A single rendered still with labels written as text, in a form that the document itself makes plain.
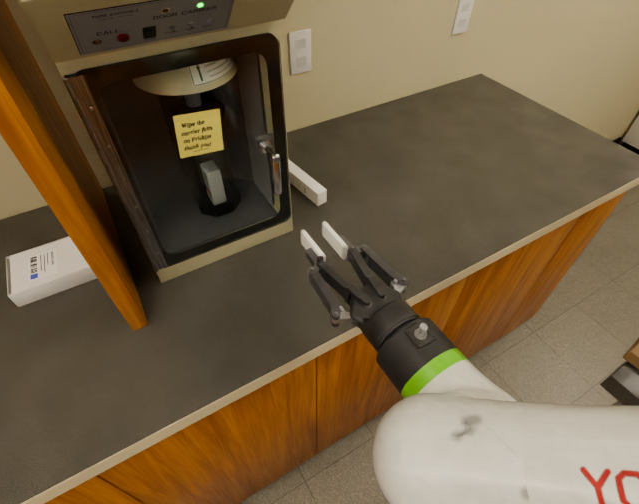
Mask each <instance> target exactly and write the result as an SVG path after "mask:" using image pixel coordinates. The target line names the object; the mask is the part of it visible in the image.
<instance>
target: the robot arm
mask: <svg viewBox="0 0 639 504"><path fill-rule="evenodd" d="M322 236H323V237H324V238H325V239H326V240H327V241H328V243H329V244H330V245H331V246H332V247H333V249H334V250H335V251H336V252H337V253H338V254H339V256H340V257H341V258H342V259H343V260H345V259H347V256H348V261H349V262H350V263H351V265H352V267H353V268H354V270H355V272H356V274H357V275H358V277H359V279H360V280H361V282H362V284H363V286H364V287H362V288H358V287H356V286H355V285H354V284H350V283H349V282H348V281H347V280H346V279H344V278H343V277H342V276H341V275H340V274H339V273H338V272H336V271H335V270H334V269H333V268H332V267H331V266H330V265H328V264H327V263H326V255H325V254H324V253H323V252H322V250H321V249H320V248H319V247H318V246H317V244H316V243H315V242H314V241H313V239H312V238H311V237H310V236H309V234H308V233H307V232H306V231H305V230H304V229H303V230H301V244H302V245H303V246H304V248H305V249H306V258H307V259H308V261H309V262H310V263H311V265H312V266H311V267H309V269H308V280H309V282H310V283H311V285H312V286H313V288H314V290H315V291H316V293H317V294H318V296H319V298H320V299H321V301H322V302H323V304H324V306H325V307H326V309H327V310H328V312H329V314H330V319H331V324H332V326H334V327H338V326H339V324H340V323H342V322H351V323H352V324H353V325H355V326H357V327H358V328H360V329H361V331H362V333H363V334H364V336H365V337H366V338H367V340H368V341H369V342H370V344H371V345H372V346H373V347H374V349H375V350H376V351H377V352H378V354H377V358H376V362H377V363H378V365H379V366H380V367H381V369H382V370H383V371H384V373H385V374H386V375H387V377H388V378H389V379H390V381H391V382H392V383H393V385H394V386H395V387H396V389H397V390H398V391H399V393H400V394H401V395H402V397H403V398H404V399H402V400H400V401H398V402H397V403H396V404H394V405H393V406H392V407H391V408H390V409H389V410H388V411H387V412H386V414H385V415H384V416H383V417H382V419H381V421H380V423H379V425H378V427H377V429H376V432H375V435H374V440H373V447H372V460H373V467H374V472H375V476H376V479H377V482H378V484H379V486H380V488H381V490H382V492H383V494H384V496H385V497H386V499H387V500H388V502H389V503H390V504H639V406H615V405H573V404H548V403H529V402H517V401H516V400H515V399H514V398H513V397H512V396H511V395H509V394H508V393H507V392H505V391H504V390H502V389H501V388H499V387H498V386H497V385H495V384H494V383H493V382H491V381H490V380H489V379H488V378H487V377H485V376H484V375H483V374H482V373H481V372H480V371H479V370H478V369H477V368H476V367H475V366H474V365H473V364H472V363H471V362H470V361H469V360H468V359H467V358H466V357H465V356H464V355H463V354H462V353H461V352H460V351H459V349H458V348H457V347H456V346H455V345H454V344H453V343H452V342H451V341H450V340H449V339H448V338H447V337H446V335H445V334H444V333H443V332H442V331H441V330H440V329H439V328H438V327H437V326H436V325H435V323H434V322H433V321H432V320H431V319H430V318H426V317H423V318H420V317H419V315H418V314H417V313H416V312H415V311H414V310H413V309H412V308H411V307H410V305H409V304H408V303H407V302H406V301H404V300H402V297H401V293H404V292H405V290H406V287H407V283H408V279H407V278H406V277H404V276H402V275H400V274H399V273H397V272H395V271H394V270H393V269H392V268H391V267H390V266H389V265H388V264H387V263H386V262H385V261H384V260H383V259H382V258H380V257H379V256H378V255H377V254H376V253H375V252H374V251H373V250H372V249H371V248H370V247H369V246H368V245H366V244H362V245H361V246H359V247H356V246H354V245H352V244H351V243H350V242H349V241H348V240H347V239H346V238H345V236H343V235H340V236H338V234H337V233H336V232H335V231H334V230H333V229H332V228H331V227H330V225H329V224H328V223H327V222H326V221H324V222H322ZM369 268H370V269H371V270H372V271H373V272H374V273H375V274H376V275H377V276H378V277H380V278H381V279H382V280H383V281H384V282H385V283H386V284H387V285H388V286H389V287H390V288H389V287H386V286H383V285H381V284H380V282H379V281H378V279H377V277H376V276H375V275H373V274H372V272H371V271H370V269H369ZM326 282H327V283H328V284H329V285H330V286H331V287H332V288H333V289H334V290H335V291H336V292H338V293H339V294H340V295H341V296H342V297H343V298H344V300H345V302H346V303H347V304H348V305H349V306H350V312H347V311H345V309H344V308H343V306H339V303H338V301H337V299H336V298H335V296H334V294H333V293H332V291H331V290H330V288H329V287H328V285H327V284H326Z"/></svg>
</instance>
